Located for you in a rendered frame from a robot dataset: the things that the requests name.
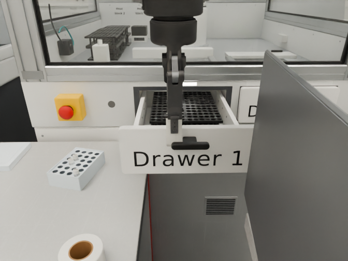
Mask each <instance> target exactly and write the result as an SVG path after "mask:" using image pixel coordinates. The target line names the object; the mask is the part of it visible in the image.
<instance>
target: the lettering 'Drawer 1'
mask: <svg viewBox="0 0 348 261"><path fill-rule="evenodd" d="M136 153H141V154H144V155H145V156H146V162H145V163H144V164H142V165H137V158H136ZM234 153H238V154H237V162H236V164H233V165H242V164H239V156H240V151H234ZM160 156H161V155H157V156H156V157H160ZM167 156H169V157H171V159H165V160H164V161H163V165H164V166H170V165H171V166H173V156H172V155H164V157H167ZM194 156H195V155H193V156H192V159H191V162H190V161H189V158H188V155H185V156H184V159H183V162H182V161H181V157H180V155H178V158H179V162H180V165H181V166H183V165H184V162H185V159H187V162H188V165H189V166H191V165H192V162H193V159H194ZM202 156H206V157H207V158H208V159H200V158H201V157H202ZM218 156H222V155H221V154H219V155H214V161H213V165H214V166H215V162H216V158H217V157H218ZM156 157H155V155H153V166H155V159H156ZM209 160H210V158H209V156H208V155H205V154H203V155H201V156H199V158H198V163H199V165H201V166H208V165H209V164H201V163H200V161H209ZM134 161H135V166H145V165H147V164H148V162H149V157H148V155H147V154H146V153H144V152H134ZM166 161H171V164H169V165H166V164H165V162H166Z"/></svg>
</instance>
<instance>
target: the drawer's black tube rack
mask: <svg viewBox="0 0 348 261"><path fill-rule="evenodd" d="M166 101H167V92H154V94H153V102H152V108H151V115H150V118H155V119H157V118H164V113H168V112H167V109H166V108H167V104H166ZM182 108H184V112H182V118H221V115H220V113H219V110H218V108H217V106H216V104H215V101H214V99H213V97H212V95H211V92H183V93H182ZM151 125H166V124H151ZM182 125H219V123H182Z"/></svg>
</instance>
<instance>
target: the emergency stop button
mask: <svg viewBox="0 0 348 261"><path fill-rule="evenodd" d="M73 115H74V112H73V110H72V109H71V108H70V107H69V106H62V107H61V108H60V109H59V116H60V117H61V118H62V119H65V120H69V119H71V118H72V117H73Z"/></svg>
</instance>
